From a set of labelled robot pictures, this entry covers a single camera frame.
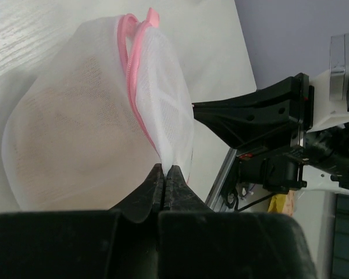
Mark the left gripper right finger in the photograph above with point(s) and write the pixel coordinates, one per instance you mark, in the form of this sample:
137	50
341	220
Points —
207	244

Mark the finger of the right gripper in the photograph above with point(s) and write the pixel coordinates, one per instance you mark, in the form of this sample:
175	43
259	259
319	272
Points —
266	119

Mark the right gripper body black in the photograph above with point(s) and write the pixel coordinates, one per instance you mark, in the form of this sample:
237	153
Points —
326	150

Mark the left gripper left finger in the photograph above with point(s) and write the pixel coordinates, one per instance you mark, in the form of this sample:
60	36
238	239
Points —
116	243

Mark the white mesh laundry bag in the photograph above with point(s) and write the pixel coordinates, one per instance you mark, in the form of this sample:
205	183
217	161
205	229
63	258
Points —
154	82

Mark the beige bra inside bag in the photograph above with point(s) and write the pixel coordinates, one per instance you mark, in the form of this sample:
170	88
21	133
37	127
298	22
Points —
76	144

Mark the aluminium rail frame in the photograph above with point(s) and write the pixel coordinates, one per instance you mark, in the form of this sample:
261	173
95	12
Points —
223	196

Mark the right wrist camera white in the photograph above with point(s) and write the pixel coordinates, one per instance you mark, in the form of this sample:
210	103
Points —
331	88

